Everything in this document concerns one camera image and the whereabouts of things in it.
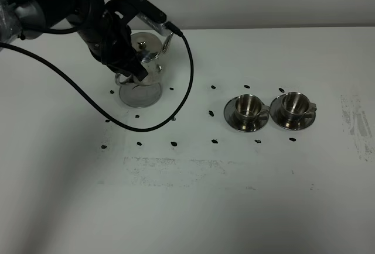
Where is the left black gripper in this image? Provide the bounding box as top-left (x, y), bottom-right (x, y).
top-left (77, 8), bottom-right (148, 81)

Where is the stainless steel teapot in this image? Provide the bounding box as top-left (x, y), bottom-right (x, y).
top-left (115, 32), bottom-right (173, 86)

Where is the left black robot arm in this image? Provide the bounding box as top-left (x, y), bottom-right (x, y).
top-left (1, 0), bottom-right (153, 81)

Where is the teapot steel saucer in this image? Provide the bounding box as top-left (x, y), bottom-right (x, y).
top-left (119, 83), bottom-right (162, 108)

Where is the left cup steel saucer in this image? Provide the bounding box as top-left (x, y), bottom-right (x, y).
top-left (223, 96), bottom-right (270, 132)

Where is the cup steel saucer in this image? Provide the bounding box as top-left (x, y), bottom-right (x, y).
top-left (270, 93), bottom-right (316, 131)
top-left (223, 96), bottom-right (270, 132)

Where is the left steel teacup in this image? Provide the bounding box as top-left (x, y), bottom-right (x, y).
top-left (234, 94), bottom-right (270, 121)

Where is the steel teacup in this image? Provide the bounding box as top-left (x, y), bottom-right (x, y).
top-left (234, 94), bottom-right (270, 121)
top-left (281, 92), bottom-right (317, 121)

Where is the right cup steel saucer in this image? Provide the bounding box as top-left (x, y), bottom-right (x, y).
top-left (270, 93), bottom-right (316, 131)

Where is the right steel teacup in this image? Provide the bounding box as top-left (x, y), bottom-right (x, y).
top-left (281, 92), bottom-right (317, 121)

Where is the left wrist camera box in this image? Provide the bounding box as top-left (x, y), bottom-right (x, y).
top-left (105, 0), bottom-right (172, 37)

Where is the left black camera cable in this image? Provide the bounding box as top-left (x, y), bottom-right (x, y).
top-left (0, 0), bottom-right (195, 132)

